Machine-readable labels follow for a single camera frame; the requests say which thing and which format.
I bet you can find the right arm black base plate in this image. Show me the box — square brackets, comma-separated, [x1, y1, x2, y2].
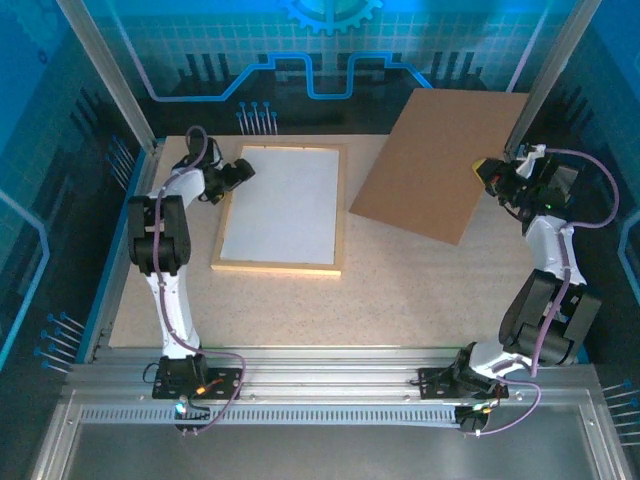
[417, 367, 511, 401]

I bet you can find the light wooden picture frame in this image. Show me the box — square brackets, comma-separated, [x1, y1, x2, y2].
[209, 143, 350, 278]

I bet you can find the long aluminium mounting rail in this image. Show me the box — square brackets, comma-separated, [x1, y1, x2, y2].
[63, 348, 604, 401]

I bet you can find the black connector bracket green light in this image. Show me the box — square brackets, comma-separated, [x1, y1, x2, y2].
[172, 393, 212, 437]

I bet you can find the aluminium table side rail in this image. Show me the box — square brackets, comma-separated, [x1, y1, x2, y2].
[82, 142, 164, 364]
[502, 139, 591, 364]

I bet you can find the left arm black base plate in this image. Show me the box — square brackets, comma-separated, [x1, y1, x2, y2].
[151, 367, 247, 401]

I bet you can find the brown backing board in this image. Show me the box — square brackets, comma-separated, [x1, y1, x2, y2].
[348, 88, 531, 246]

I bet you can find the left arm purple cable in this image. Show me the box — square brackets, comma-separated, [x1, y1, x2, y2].
[152, 125, 247, 437]

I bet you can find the black round connector puck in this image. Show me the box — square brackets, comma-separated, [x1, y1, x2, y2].
[455, 403, 496, 437]

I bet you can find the grey slotted cable duct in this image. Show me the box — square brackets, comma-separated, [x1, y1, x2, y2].
[77, 405, 464, 427]

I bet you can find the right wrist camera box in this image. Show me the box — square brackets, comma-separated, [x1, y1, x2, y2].
[517, 143, 549, 176]

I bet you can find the aluminium corner post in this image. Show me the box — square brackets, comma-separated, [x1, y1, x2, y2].
[55, 0, 160, 154]
[502, 0, 604, 155]

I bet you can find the steel bottom plate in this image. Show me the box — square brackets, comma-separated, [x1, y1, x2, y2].
[32, 399, 634, 480]

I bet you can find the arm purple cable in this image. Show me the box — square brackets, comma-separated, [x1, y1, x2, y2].
[469, 147, 621, 436]
[152, 125, 247, 437]

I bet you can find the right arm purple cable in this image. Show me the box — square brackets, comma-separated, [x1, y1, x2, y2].
[469, 147, 621, 436]

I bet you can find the landscape photo print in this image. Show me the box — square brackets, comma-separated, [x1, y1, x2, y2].
[219, 146, 342, 265]

